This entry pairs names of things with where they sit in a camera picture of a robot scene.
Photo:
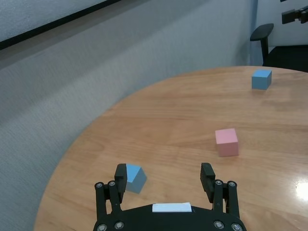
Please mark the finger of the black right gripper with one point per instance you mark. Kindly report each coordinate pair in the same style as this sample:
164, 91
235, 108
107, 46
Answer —
290, 16

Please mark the black wall rail strip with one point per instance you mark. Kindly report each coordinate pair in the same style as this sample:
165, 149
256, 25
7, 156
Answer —
48, 26

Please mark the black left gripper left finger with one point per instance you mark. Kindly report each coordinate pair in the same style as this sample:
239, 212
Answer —
119, 185

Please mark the blue cube block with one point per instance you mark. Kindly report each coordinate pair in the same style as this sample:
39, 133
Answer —
136, 179
261, 80

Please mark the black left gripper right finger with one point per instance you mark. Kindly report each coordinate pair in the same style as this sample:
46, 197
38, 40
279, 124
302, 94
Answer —
208, 185

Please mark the black office chair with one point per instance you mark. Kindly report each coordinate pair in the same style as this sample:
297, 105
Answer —
264, 32

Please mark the pink cube block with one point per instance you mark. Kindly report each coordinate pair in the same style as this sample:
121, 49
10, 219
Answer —
227, 144

